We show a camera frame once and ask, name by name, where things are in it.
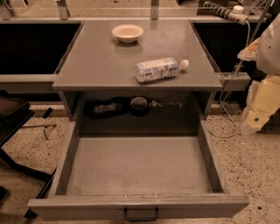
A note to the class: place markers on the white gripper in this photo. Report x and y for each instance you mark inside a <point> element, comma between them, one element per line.
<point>269,53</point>

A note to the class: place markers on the open grey top drawer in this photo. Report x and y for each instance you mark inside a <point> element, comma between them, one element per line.
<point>98,177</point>

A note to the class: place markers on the white power strip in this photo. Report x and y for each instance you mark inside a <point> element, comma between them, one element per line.
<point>235,14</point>

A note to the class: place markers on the black tape roll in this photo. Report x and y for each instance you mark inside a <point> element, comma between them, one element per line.
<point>138,106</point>

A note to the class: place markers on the white bowl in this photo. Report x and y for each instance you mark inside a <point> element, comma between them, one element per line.
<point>127,33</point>

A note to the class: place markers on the grey cabinet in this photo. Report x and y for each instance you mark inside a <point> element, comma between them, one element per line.
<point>100,68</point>

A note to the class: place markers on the black bag with object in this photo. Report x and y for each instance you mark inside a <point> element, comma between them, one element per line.
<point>106,109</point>

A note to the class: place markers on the thin rod on floor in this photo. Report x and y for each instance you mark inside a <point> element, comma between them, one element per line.
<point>39,126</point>

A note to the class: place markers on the black drawer handle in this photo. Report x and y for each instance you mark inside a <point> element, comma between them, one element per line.
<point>135,215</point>

